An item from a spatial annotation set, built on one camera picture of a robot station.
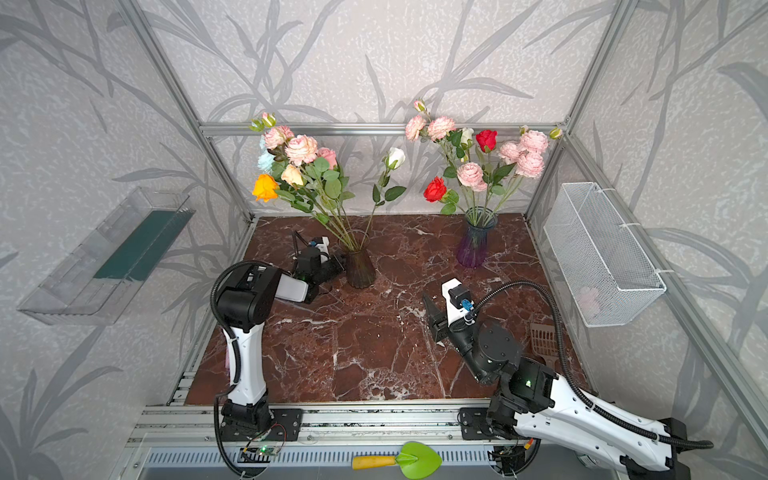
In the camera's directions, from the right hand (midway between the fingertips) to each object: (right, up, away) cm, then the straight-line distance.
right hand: (435, 279), depth 64 cm
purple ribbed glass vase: (+16, +6, +35) cm, 39 cm away
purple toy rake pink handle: (-43, -16, -4) cm, 46 cm away
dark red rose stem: (+18, +27, +20) cm, 38 cm away
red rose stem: (+2, +23, +20) cm, 31 cm away
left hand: (-23, +6, +39) cm, 46 cm away
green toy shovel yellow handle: (-4, -42, +3) cm, 42 cm away
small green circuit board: (-40, -42, +6) cm, 58 cm away
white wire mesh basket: (+35, +2, -3) cm, 35 cm away
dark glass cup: (-21, -1, +28) cm, 35 cm away
